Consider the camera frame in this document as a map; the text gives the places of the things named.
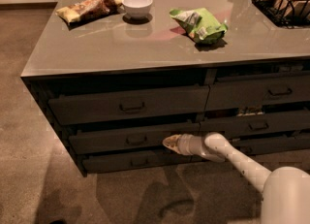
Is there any grey drawer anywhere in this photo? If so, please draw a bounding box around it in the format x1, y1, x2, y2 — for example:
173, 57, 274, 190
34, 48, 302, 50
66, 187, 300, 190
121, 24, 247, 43
82, 148, 202, 174
206, 75, 310, 111
68, 122, 202, 155
232, 133, 310, 155
200, 110, 310, 139
48, 85, 209, 125

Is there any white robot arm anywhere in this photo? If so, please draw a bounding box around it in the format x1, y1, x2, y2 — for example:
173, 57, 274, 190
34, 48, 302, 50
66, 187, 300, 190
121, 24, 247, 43
163, 132, 310, 224

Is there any grey drawer cabinet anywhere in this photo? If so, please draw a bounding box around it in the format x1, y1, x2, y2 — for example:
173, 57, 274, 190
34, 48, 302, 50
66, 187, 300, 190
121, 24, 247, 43
22, 0, 310, 174

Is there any green chip bag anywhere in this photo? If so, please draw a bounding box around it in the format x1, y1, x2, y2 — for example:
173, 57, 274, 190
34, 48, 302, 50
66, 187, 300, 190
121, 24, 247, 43
170, 8, 228, 45

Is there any white ceramic bowl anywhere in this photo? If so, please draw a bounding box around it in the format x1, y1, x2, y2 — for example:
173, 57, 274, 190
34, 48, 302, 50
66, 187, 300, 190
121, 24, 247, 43
122, 0, 153, 19

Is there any brown yellow snack bag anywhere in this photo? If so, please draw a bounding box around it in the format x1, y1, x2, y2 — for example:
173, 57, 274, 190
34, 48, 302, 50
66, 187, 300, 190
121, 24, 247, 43
56, 0, 123, 24

